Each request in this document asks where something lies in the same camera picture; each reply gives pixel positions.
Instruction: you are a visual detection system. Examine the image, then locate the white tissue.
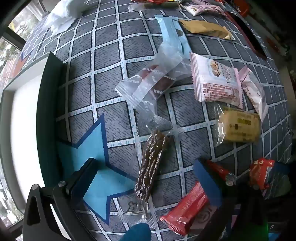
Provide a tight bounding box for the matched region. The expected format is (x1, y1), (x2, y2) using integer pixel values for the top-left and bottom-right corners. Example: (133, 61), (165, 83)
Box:
(43, 0), (86, 35)

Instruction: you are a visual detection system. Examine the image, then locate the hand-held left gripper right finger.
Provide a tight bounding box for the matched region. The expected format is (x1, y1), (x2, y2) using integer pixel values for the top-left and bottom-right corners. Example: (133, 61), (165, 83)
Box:
(193, 159), (264, 241)

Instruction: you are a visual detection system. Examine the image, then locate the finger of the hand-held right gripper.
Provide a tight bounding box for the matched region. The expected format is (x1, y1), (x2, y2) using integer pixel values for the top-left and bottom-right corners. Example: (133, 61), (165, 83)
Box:
(264, 162), (292, 186)

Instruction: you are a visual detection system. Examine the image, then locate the white cardboard box tray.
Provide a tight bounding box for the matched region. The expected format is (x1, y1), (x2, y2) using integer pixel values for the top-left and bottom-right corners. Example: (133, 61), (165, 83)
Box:
(0, 51), (70, 209)

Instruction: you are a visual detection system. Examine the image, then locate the white brown snack packet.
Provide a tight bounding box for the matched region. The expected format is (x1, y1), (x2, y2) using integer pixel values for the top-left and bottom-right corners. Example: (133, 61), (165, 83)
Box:
(181, 2), (204, 16)

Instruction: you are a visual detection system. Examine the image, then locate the pink white cookie packet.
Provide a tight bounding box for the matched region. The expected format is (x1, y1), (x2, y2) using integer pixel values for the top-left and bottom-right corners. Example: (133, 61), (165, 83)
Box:
(190, 53), (243, 109)

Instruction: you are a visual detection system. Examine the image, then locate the gold snack packet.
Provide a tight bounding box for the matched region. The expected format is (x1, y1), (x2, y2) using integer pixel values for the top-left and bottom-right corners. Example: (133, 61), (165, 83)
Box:
(179, 19), (236, 41)

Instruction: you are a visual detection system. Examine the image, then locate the light blue snack packet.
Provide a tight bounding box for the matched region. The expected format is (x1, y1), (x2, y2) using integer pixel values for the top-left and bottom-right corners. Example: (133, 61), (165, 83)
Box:
(154, 15), (192, 67)

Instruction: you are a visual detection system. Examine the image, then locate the brown dried meat packet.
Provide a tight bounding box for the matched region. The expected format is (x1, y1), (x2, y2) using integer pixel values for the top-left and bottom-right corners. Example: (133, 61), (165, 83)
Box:
(118, 125), (185, 223)

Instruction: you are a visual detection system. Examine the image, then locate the yellow cake clear packet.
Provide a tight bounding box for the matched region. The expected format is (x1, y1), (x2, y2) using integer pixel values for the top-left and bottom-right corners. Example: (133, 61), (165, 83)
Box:
(214, 104), (262, 146)

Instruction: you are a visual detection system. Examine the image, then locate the clear dark snack packet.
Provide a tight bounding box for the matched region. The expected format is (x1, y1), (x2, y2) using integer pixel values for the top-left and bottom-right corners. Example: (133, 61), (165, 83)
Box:
(128, 1), (181, 11)

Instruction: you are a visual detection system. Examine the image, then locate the pale pink snack packet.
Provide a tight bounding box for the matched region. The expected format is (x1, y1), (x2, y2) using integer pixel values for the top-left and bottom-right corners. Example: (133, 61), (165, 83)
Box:
(238, 66), (269, 122)

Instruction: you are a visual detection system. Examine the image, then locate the small red printed packet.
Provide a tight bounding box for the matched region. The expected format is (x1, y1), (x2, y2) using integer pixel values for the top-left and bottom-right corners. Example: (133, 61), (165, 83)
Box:
(248, 158), (275, 190)

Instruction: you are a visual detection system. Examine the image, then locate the pink white snack packet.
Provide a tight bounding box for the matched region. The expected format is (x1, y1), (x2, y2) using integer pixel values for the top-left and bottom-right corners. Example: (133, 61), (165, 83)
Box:
(194, 0), (228, 15)

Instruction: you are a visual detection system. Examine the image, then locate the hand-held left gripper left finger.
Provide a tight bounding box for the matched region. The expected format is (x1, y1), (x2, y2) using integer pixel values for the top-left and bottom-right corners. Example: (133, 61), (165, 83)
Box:
(22, 158), (99, 241)

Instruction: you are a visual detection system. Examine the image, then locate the checked grey tablecloth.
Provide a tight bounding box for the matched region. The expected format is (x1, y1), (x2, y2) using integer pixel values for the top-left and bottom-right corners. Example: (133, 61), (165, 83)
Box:
(20, 0), (293, 241)

